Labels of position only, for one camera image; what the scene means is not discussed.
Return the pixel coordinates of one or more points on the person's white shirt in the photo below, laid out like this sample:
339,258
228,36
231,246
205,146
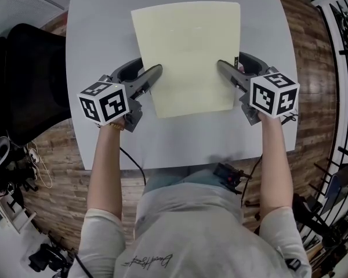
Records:
197,236

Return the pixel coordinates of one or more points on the black mesh office chair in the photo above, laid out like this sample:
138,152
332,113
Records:
26,82

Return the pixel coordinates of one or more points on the person's left forearm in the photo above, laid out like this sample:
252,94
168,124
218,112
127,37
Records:
105,169

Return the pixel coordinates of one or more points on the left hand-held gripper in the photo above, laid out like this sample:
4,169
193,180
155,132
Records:
104,103

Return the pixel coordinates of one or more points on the grey-blue panel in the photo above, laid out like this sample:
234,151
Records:
342,181

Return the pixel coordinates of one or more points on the black waist device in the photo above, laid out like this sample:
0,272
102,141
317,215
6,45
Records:
229,177

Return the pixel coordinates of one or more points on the white low shelf unit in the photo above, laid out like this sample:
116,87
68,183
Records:
8,216

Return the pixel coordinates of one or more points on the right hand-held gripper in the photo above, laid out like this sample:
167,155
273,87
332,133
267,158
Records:
274,97

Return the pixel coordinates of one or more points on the light grey table top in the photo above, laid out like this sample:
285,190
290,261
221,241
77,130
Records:
191,143

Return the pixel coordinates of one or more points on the person's right hand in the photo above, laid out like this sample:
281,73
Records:
242,67

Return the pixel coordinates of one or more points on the person's blue jeans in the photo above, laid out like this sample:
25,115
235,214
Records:
177,181

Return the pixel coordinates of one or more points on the white power strip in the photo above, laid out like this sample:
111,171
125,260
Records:
34,155

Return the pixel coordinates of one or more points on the black wheeled base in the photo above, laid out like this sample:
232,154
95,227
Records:
46,259

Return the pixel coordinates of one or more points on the person's right forearm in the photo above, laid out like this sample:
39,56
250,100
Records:
275,161

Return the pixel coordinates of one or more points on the pale yellow paper sheet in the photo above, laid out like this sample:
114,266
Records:
188,59

